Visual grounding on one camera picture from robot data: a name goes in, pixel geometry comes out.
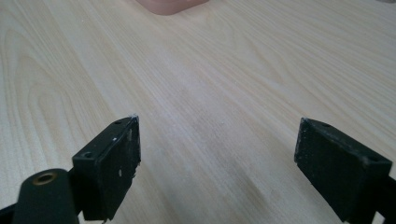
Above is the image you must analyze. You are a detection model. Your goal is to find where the pink plastic object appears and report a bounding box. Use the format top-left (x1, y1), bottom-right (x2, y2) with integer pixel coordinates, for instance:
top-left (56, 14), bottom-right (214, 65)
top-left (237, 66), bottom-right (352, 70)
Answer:
top-left (135, 0), bottom-right (210, 16)

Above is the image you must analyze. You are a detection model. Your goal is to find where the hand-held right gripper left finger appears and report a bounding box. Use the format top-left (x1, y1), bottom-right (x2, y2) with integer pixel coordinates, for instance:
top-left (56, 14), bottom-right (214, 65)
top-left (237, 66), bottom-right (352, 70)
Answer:
top-left (71, 114), bottom-right (142, 222)

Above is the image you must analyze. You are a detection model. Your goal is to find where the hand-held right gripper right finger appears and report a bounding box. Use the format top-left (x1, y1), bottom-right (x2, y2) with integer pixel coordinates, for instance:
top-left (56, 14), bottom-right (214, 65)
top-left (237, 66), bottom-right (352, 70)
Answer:
top-left (293, 117), bottom-right (393, 224)

